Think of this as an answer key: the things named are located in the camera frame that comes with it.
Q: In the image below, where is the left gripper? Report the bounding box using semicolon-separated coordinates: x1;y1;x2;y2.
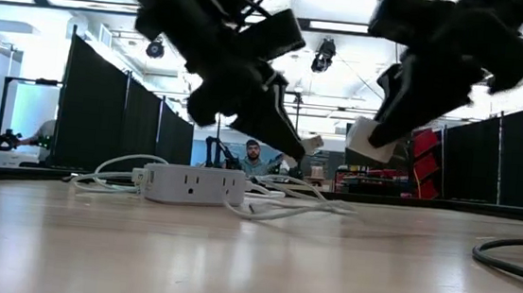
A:
180;0;320;161

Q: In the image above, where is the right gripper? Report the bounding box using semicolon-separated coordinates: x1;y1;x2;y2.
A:
358;0;523;161

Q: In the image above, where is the pale braided charger cable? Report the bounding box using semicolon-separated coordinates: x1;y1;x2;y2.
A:
221;127;366;231

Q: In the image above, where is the white charger adapter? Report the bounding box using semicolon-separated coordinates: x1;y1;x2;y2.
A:
343;114;401;165

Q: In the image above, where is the white cube power strip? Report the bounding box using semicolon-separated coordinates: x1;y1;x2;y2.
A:
140;160;249;212

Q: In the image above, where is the person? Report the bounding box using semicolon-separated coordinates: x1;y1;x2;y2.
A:
238;137;291;181
16;115;59;164

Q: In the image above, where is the small cardboard box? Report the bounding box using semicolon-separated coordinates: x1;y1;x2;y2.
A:
308;164;327;181

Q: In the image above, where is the black monitor screen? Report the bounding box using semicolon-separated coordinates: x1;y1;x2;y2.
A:
342;148;411;173

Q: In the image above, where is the cluttered workbench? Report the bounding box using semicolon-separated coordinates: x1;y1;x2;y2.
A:
333;162;415;199

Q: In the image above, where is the white power strip cord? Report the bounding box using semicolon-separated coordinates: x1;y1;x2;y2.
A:
243;181;288;201

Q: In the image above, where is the black rig frame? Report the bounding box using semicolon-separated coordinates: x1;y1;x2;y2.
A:
0;75;64;170

